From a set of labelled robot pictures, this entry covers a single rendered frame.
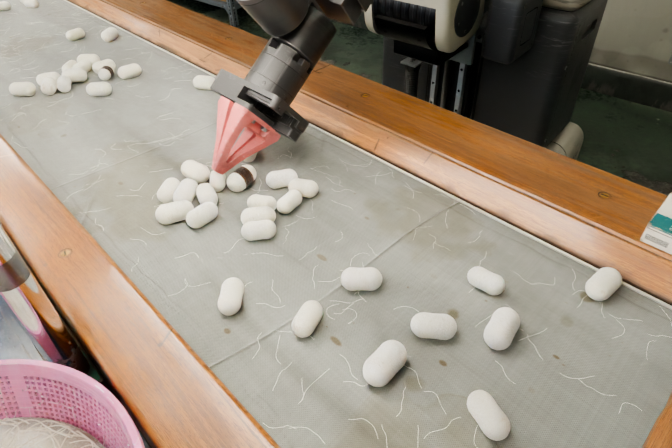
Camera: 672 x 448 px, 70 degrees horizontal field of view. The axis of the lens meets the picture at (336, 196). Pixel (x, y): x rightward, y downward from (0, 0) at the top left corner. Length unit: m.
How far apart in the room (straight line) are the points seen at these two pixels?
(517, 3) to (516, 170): 0.63
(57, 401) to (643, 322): 0.45
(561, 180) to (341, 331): 0.28
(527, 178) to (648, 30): 1.96
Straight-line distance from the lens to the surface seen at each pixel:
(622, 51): 2.50
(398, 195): 0.52
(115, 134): 0.71
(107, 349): 0.41
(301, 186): 0.51
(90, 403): 0.40
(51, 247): 0.51
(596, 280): 0.46
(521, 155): 0.57
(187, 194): 0.53
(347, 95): 0.66
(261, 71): 0.53
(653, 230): 0.49
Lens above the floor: 1.07
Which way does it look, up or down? 39 degrees down
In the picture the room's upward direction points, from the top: 2 degrees counter-clockwise
